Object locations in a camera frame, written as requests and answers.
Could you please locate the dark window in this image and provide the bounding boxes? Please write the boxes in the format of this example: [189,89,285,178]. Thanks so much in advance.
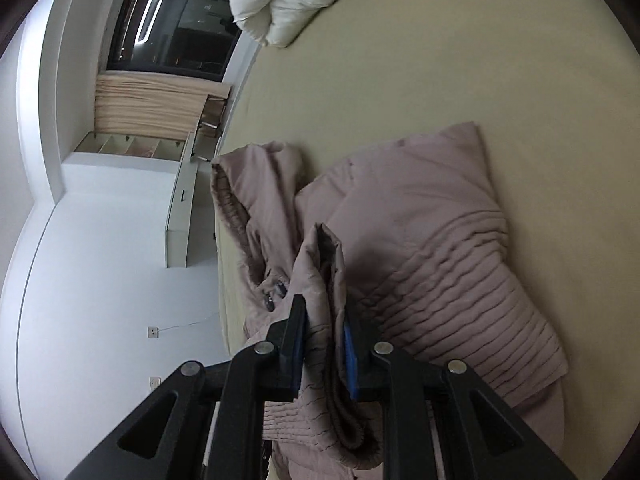
[106,0,244,83]

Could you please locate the white wall shelf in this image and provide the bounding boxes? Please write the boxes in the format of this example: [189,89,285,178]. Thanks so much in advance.
[75,130,196,161]

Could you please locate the thin white cable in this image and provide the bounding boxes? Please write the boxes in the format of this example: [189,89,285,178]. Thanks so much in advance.
[158,312,221,332]

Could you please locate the mauve quilted down jacket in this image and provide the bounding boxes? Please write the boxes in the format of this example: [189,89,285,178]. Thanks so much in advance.
[211,121,571,480]

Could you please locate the white duvet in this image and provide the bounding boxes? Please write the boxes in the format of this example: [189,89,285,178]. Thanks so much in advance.
[227,0,373,49]

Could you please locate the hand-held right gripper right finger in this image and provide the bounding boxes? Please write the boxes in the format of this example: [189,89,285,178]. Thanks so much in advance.
[343,304,577,480]

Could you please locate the bed with beige sheet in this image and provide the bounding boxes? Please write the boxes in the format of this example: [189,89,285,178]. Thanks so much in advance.
[214,0,640,480]

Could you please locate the beige curtain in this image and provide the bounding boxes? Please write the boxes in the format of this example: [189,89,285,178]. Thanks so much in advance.
[95,73,233,137]

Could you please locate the white wall desk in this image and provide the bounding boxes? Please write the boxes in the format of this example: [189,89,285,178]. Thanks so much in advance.
[164,130,222,269]

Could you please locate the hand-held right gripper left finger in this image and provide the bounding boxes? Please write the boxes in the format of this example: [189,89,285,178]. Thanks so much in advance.
[65,294,308,480]

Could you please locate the white folding bench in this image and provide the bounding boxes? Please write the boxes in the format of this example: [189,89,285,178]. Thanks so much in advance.
[192,95,229,163]

